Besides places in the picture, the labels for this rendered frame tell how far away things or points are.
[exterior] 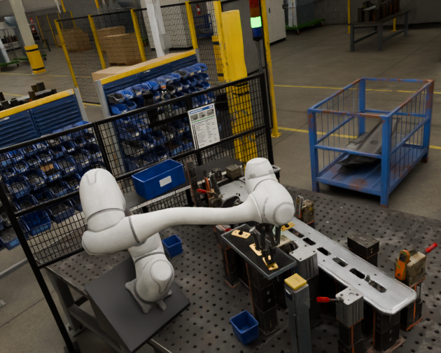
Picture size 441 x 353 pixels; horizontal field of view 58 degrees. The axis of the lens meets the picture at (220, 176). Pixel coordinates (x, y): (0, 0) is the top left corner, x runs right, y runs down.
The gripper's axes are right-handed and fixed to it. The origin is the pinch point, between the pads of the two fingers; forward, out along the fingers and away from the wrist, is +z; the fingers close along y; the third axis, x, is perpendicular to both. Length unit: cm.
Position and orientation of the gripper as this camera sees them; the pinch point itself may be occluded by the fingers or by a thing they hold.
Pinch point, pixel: (269, 254)
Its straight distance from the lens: 162.3
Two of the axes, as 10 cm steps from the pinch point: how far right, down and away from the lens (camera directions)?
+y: 9.6, -2.4, 1.6
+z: 1.5, 8.9, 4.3
